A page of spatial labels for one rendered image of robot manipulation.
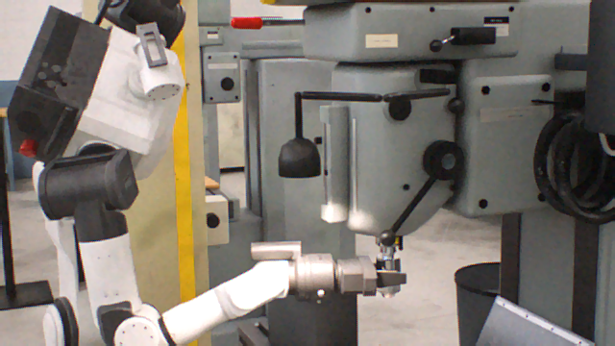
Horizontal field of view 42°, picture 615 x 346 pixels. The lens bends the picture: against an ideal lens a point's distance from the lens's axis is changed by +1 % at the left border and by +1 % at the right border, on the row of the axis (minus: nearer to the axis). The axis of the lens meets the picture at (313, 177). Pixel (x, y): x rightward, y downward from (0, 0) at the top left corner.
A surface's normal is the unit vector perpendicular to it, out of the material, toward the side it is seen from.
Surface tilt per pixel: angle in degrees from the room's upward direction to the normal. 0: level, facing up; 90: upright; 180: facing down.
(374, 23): 90
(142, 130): 58
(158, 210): 90
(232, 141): 90
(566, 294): 90
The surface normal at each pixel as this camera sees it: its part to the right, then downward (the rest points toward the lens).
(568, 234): -0.92, 0.08
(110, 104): 0.48, -0.41
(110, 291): 0.15, 0.09
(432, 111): 0.38, 0.15
